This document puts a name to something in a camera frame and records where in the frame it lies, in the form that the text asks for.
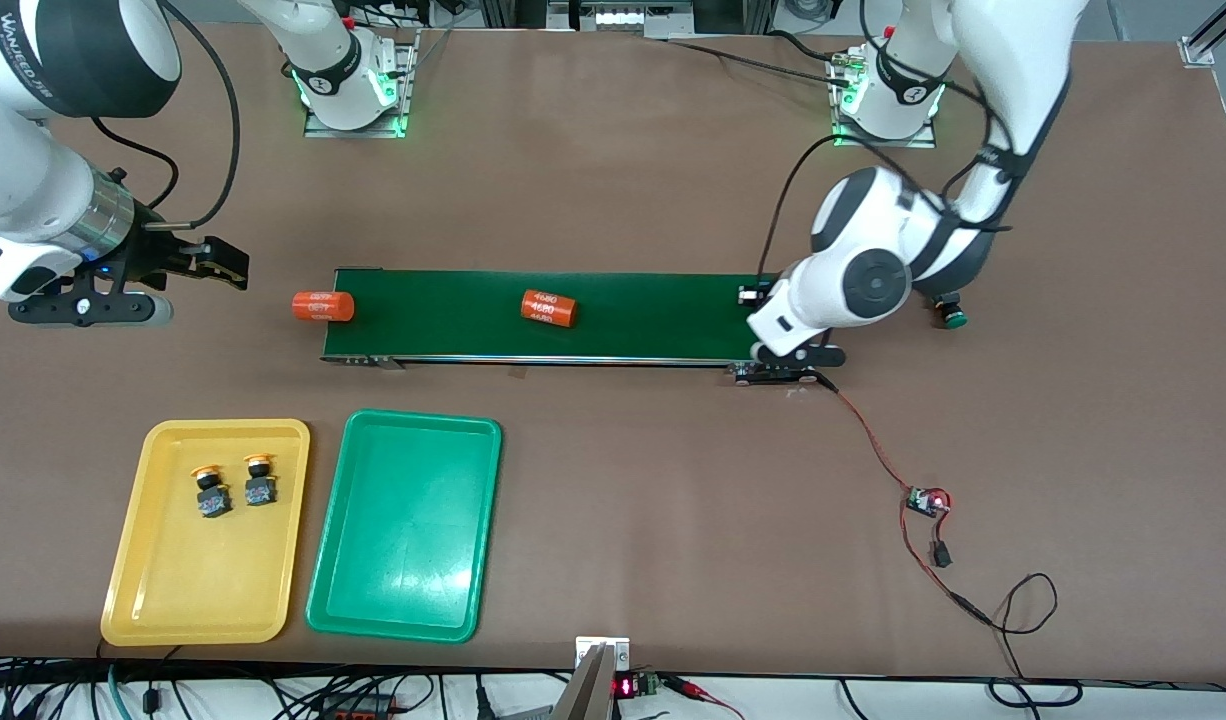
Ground orange printed cylinder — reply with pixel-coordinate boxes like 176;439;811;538
521;289;579;329
292;290;357;323

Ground yellow push button switch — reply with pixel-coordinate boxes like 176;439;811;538
243;454;279;507
190;464;235;520

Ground green conveyor belt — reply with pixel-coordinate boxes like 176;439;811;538
320;267;832;389

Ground yellow plastic tray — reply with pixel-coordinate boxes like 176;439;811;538
100;418;312;647

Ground green plastic tray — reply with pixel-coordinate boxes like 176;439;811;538
305;408;503;644

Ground black orange terminal block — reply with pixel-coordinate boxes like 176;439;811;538
318;693;399;720

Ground red clip lead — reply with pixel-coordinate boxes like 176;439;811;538
663;676;746;720

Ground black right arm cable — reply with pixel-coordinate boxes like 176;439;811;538
93;0;242;231

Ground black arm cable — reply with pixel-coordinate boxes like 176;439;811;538
758;0;1024;301
93;0;242;231

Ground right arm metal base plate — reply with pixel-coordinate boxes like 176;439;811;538
303;35;419;139

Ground aluminium frame with lights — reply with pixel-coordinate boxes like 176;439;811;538
548;0;694;39

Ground grey metal camera mount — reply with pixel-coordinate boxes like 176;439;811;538
553;636;632;720

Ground long black table cable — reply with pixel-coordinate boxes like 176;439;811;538
663;38;854;86

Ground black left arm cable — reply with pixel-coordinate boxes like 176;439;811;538
758;0;1024;301

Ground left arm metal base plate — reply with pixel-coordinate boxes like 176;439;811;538
831;45;942;149

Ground thin black looped cable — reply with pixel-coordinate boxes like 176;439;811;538
958;573;1084;709

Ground aluminium frame post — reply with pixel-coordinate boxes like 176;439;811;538
1178;0;1226;68

